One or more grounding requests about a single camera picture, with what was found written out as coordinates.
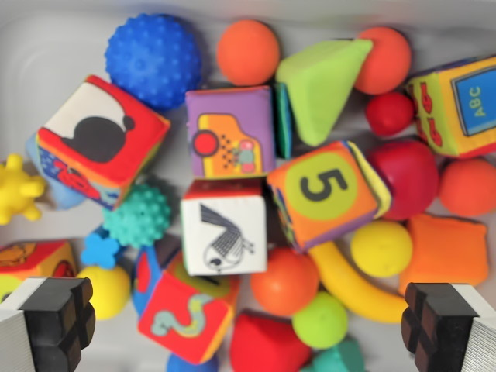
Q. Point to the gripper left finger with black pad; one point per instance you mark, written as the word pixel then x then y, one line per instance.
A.
pixel 54 321

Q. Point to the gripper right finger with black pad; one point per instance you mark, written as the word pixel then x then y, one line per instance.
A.
pixel 445 325

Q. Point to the red black silhouette fabric cube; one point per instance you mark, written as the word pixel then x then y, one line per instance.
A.
pixel 100 139

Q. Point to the white plastic bin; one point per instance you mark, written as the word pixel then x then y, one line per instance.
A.
pixel 46 50

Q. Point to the orange yellow fabric cube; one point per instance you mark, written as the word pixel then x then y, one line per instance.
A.
pixel 35 261

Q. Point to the yellow ball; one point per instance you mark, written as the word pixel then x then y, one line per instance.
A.
pixel 110 290
pixel 381 248

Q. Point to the orange fabric square cushion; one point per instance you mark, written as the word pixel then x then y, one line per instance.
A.
pixel 445 250

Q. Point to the blue flower foam piece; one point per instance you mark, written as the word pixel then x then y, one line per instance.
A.
pixel 100 249

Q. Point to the yellow toy banana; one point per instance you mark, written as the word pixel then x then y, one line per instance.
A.
pixel 348 284

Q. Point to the teal fabric block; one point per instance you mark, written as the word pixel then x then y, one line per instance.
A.
pixel 339 358

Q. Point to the green ball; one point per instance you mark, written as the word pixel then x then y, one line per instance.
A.
pixel 319 319

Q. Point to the light blue fabric block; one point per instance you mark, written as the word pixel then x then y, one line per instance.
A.
pixel 60 193

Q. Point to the red snake print fabric cube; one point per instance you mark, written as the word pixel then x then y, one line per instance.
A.
pixel 186 312

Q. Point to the teal bumpy ball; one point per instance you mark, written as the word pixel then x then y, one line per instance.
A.
pixel 137 215

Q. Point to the yellow spiky toy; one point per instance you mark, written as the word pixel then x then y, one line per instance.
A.
pixel 17 190

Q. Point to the orange ball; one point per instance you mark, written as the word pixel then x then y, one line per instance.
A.
pixel 248 52
pixel 469 188
pixel 387 64
pixel 284 281

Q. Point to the large red ball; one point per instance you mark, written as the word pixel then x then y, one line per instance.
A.
pixel 412 178

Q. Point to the number five fabric cube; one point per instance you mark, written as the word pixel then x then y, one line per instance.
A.
pixel 325 193

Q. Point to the red fabric block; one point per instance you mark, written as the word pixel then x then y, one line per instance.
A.
pixel 267 345

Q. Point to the white bird print fabric cube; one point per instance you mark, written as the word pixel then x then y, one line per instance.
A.
pixel 224 230

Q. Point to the ABC print fabric cube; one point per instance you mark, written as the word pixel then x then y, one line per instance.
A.
pixel 455 106

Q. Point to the small red ball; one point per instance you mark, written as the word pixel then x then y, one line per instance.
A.
pixel 389 113

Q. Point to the purple car print fabric cube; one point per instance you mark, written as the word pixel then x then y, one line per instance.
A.
pixel 230 131

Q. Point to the teal blue fabric cube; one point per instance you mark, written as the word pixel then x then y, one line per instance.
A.
pixel 283 120

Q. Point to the green fabric wedge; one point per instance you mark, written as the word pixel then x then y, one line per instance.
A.
pixel 321 91

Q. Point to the blue bumpy rubber ball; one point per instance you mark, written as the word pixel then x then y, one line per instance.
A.
pixel 155 60

